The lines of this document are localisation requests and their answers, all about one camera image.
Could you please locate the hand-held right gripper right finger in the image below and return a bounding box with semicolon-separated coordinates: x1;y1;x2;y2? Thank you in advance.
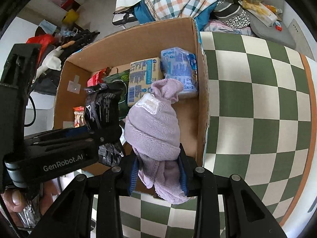
177;143;289;238

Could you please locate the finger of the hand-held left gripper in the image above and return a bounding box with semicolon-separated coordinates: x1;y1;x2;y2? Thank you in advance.
24;125;122;155

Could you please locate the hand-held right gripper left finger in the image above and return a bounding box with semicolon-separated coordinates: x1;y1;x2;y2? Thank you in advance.
30;154;140;238

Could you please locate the panda print snack packet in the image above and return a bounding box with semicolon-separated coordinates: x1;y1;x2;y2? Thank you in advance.
73;106;87;128

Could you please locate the black snack packet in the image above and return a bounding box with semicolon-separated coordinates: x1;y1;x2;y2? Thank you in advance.
84;83;125;166

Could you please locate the pink cloth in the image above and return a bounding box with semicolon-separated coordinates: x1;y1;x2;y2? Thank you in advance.
124;78;190;205
204;21;253;36

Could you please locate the cardboard box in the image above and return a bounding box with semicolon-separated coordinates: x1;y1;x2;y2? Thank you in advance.
53;17;210;176

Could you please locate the red snack packet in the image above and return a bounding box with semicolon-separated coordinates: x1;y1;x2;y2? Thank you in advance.
87;67;112;87

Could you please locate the green snack packet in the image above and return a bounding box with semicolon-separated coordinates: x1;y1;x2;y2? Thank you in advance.
103;71;131;119

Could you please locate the blue and white carton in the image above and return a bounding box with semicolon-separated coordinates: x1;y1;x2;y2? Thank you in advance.
127;57;162;107

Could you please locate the blue tissue pack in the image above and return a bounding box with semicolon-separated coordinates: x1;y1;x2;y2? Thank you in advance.
160;47;199;100

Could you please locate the person's left hand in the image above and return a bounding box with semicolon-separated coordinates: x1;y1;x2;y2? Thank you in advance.
0;189;25;214

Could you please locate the green checkered tablecloth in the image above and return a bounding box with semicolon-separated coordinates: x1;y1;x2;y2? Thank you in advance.
92;31;313;238

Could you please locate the white goose plush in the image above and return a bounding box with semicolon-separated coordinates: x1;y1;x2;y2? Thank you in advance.
33;41;75;80

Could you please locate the red plastic bag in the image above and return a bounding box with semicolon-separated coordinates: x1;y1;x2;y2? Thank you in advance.
26;34;57;46

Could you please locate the blue face mask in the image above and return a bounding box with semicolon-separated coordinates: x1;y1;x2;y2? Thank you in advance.
40;20;57;34

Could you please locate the blue quilt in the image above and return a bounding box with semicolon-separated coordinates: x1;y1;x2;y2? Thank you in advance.
134;0;219;32

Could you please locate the grey padded chair with clutter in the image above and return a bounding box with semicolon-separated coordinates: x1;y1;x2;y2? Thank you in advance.
244;0;304;50

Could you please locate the black white patterned cloth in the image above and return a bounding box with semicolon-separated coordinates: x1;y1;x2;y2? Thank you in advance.
214;0;252;29

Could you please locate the white and yellow snack bag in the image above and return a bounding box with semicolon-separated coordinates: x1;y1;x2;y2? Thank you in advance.
239;0;278;28

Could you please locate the orange snack packet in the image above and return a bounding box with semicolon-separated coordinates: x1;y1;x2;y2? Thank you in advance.
263;4;283;14

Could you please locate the black cot frame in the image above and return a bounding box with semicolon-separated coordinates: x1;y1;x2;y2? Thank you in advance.
112;12;137;27

